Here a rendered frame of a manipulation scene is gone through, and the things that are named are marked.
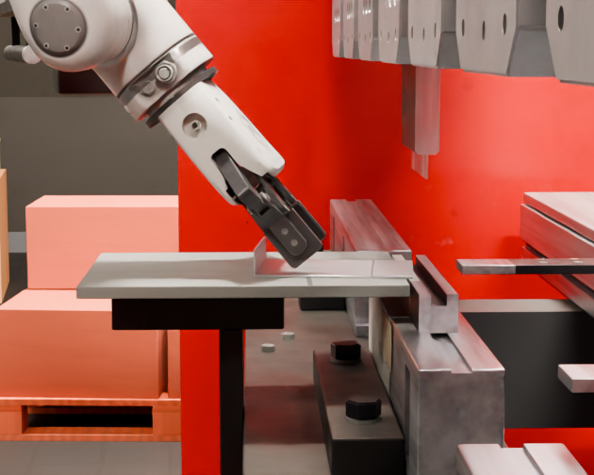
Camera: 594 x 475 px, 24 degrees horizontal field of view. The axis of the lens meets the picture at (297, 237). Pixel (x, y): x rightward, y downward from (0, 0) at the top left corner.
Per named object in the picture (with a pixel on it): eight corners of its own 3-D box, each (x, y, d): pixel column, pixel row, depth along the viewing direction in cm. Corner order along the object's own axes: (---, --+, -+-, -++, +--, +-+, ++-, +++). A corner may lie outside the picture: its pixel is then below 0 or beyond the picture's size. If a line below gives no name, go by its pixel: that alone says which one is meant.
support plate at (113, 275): (101, 263, 125) (100, 253, 125) (387, 262, 126) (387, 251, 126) (75, 299, 108) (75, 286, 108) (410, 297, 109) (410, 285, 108)
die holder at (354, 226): (329, 264, 198) (329, 199, 197) (371, 264, 198) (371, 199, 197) (355, 336, 149) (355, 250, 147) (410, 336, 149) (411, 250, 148)
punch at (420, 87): (401, 168, 121) (402, 59, 120) (423, 168, 121) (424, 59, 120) (414, 179, 111) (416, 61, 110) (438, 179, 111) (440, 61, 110)
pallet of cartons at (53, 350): (23, 384, 487) (18, 195, 478) (337, 379, 494) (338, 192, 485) (-12, 449, 408) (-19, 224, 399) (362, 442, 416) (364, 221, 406)
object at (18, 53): (3, 60, 258) (2, 17, 257) (19, 60, 259) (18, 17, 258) (23, 63, 215) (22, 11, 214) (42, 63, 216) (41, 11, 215)
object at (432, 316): (391, 287, 124) (392, 254, 124) (424, 287, 125) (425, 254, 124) (419, 333, 105) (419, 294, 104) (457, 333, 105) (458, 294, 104)
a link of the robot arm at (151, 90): (186, 34, 110) (209, 63, 110) (202, 35, 118) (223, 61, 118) (107, 101, 111) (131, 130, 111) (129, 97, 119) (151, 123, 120)
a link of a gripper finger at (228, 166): (226, 164, 107) (272, 212, 109) (215, 130, 114) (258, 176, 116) (215, 173, 107) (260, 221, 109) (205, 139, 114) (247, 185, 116)
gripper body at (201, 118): (197, 57, 109) (288, 166, 110) (215, 57, 119) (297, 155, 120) (127, 118, 110) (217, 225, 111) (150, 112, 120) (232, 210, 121)
